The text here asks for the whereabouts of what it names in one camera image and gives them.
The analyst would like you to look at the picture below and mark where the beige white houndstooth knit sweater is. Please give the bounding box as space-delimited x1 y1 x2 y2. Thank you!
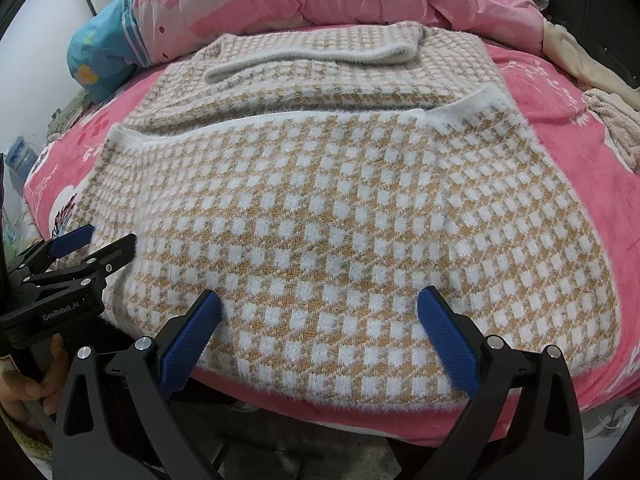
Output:
81 20 623 411

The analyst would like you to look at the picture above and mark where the person's left hand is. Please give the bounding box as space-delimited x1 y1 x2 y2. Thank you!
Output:
1 334 70 434

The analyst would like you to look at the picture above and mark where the blue capped water bottle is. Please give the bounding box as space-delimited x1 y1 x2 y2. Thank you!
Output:
6 136 38 181

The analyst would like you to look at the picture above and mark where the pink cartoon print quilt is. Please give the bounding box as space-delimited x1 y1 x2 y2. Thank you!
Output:
66 0 544 103

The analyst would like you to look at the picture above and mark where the pink floral fleece bed blanket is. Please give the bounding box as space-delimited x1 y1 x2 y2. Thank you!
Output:
22 22 640 449

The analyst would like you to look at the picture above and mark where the pale pink fuzzy garment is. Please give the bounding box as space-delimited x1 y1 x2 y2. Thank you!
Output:
584 89 639 174

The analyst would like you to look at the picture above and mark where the cream sweatshirt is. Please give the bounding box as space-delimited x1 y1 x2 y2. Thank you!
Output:
542 21 639 110

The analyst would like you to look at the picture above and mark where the black headboard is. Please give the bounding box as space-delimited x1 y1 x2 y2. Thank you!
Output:
544 0 639 88

